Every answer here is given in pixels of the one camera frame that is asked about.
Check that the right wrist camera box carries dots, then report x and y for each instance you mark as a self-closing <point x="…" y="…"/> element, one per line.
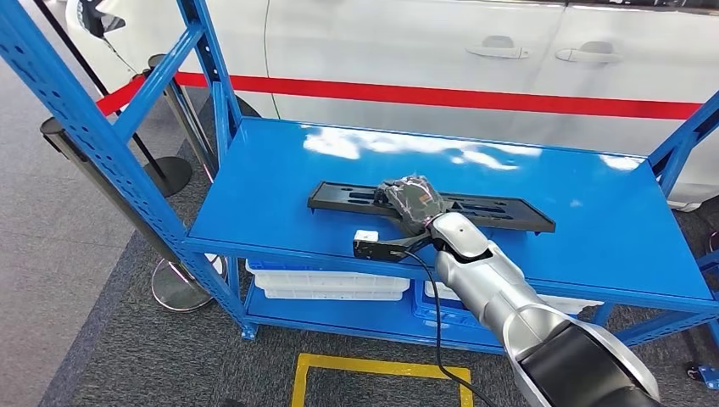
<point x="366" y="236"/>

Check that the white car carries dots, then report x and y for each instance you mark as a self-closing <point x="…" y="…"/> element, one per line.
<point x="393" y="45"/>

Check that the blue metal shelf rack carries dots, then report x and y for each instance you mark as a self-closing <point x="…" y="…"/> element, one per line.
<point x="281" y="185"/>
<point x="710" y="377"/>

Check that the white plastic crate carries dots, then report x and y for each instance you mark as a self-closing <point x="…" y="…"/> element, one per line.
<point x="567" y="306"/>
<point x="326" y="281"/>
<point x="331" y="295"/>

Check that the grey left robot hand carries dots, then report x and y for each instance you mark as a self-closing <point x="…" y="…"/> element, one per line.
<point x="233" y="404"/>

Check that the red barrier belt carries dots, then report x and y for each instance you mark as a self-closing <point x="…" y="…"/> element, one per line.
<point x="393" y="90"/>

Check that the long black plastic part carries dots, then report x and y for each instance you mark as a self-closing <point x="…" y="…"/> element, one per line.
<point x="328" y="194"/>

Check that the dark car side mirror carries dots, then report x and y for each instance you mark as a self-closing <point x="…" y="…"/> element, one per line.
<point x="92" y="17"/>

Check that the chrome stanchion post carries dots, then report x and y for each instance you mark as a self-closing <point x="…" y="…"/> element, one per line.
<point x="180" y="107"/>
<point x="84" y="163"/>

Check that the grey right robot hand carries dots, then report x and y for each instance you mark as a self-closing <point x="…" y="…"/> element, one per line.
<point x="415" y="199"/>

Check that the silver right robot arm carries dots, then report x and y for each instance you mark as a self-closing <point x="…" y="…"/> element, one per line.
<point x="483" y="281"/>

